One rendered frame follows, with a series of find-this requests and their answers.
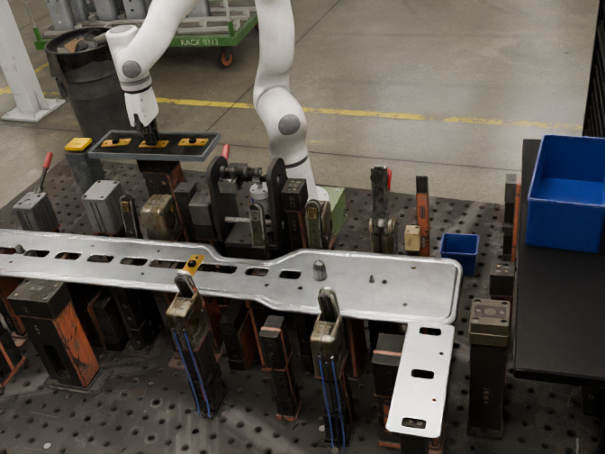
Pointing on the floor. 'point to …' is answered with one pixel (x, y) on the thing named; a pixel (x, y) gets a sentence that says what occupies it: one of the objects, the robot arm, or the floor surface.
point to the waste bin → (89, 80)
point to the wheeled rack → (233, 30)
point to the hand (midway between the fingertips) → (151, 136)
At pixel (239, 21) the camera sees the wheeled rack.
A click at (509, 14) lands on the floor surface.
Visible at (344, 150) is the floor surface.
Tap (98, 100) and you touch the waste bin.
